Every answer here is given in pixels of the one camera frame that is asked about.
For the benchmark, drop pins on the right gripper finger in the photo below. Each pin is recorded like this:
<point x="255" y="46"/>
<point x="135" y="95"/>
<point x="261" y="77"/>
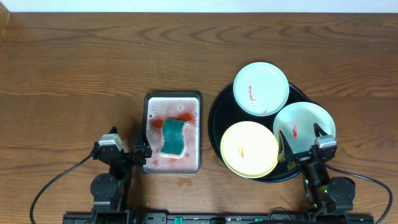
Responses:
<point x="318" y="131"/>
<point x="285" y="151"/>

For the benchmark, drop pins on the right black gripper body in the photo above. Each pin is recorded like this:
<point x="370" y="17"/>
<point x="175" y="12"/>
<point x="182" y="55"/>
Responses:
<point x="303" y="160"/>

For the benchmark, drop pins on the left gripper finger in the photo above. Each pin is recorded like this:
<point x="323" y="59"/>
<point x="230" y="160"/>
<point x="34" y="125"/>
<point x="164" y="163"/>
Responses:
<point x="141" y="144"/>
<point x="113" y="130"/>

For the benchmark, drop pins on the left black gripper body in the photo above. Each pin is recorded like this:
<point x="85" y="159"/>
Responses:
<point x="127" y="155"/>

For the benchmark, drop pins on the mint plate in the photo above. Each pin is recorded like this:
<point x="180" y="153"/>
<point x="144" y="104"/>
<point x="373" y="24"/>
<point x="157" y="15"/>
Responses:
<point x="296" y="123"/>
<point x="261" y="89"/>

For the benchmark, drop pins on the green yellow sponge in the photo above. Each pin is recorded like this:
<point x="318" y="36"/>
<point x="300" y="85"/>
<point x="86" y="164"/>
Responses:
<point x="172" y="131"/>

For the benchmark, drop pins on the yellow plate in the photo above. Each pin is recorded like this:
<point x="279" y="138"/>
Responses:
<point x="249" y="149"/>

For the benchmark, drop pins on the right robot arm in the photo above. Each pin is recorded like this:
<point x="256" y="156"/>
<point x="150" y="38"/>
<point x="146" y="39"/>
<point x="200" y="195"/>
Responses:
<point x="328" y="194"/>

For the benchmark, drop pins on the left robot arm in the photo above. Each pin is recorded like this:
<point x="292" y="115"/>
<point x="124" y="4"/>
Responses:
<point x="110" y="190"/>

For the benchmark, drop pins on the black rectangular soapy tray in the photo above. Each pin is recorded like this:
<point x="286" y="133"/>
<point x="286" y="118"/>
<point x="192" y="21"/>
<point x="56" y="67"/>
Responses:
<point x="183" y="106"/>

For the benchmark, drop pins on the black round tray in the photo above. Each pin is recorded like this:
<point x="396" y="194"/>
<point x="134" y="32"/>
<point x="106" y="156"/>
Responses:
<point x="226" y="112"/>

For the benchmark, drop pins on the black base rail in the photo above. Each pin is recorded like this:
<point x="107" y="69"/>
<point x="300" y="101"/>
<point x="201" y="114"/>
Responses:
<point x="163" y="218"/>

